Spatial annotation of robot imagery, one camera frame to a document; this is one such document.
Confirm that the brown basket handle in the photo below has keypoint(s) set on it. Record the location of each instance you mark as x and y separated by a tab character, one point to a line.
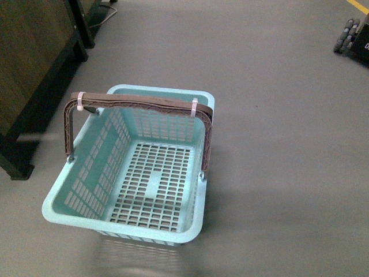
93	101

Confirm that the black wheeled robot base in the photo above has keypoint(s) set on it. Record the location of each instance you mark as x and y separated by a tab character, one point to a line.
353	40

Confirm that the white zip tie left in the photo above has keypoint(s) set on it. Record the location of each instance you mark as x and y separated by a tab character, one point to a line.
80	106

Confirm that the white zip tie right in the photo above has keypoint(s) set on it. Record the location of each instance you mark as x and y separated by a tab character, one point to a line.
194	107

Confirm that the light blue plastic basket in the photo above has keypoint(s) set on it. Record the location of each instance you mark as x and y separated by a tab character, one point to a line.
134	174

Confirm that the dark wooden display stand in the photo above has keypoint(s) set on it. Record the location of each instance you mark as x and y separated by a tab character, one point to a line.
36	39

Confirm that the white zip tie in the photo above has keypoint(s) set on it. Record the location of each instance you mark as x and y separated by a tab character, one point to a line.
194	107
80	106

